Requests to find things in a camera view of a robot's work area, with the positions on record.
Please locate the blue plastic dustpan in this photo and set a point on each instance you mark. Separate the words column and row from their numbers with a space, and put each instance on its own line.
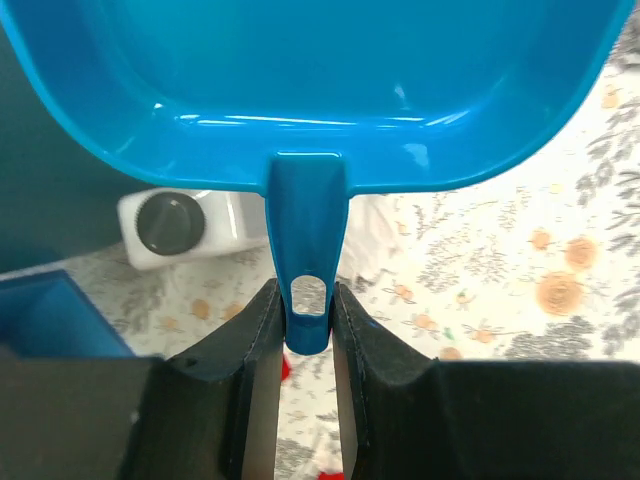
column 310, row 103

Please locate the red paper scrap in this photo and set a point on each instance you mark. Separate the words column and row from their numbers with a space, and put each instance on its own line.
column 286, row 368

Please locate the teal plastic waste bin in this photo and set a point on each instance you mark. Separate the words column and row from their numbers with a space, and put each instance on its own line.
column 57, row 199

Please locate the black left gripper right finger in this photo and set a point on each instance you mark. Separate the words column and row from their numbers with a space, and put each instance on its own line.
column 403, row 415

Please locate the blue pink yellow shelf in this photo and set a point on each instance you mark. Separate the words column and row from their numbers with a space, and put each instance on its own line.
column 47, row 315

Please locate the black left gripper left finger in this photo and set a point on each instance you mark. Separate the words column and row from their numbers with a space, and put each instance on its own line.
column 208, row 412

